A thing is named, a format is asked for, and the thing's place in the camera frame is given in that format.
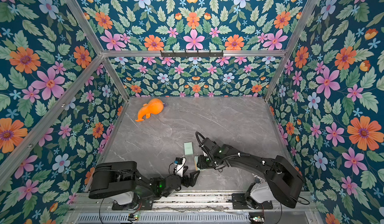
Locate mint box lid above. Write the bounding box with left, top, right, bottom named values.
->
left=194, top=156, right=200, bottom=171

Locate mint green box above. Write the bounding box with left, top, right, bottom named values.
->
left=184, top=142, right=194, bottom=156

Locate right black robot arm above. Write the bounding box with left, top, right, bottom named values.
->
left=196, top=132, right=304, bottom=209

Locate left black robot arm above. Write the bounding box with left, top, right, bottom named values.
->
left=89, top=161, right=200, bottom=209

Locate orange plush toy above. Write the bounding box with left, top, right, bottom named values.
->
left=136, top=98, right=165, bottom=122

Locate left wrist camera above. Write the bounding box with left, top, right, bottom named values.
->
left=174, top=157, right=187, bottom=177

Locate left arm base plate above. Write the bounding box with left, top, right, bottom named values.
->
left=112, top=192, right=154, bottom=211

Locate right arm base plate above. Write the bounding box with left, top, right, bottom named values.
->
left=229, top=193, right=273, bottom=210

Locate black hook rail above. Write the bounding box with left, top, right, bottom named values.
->
left=160, top=50, right=224, bottom=58

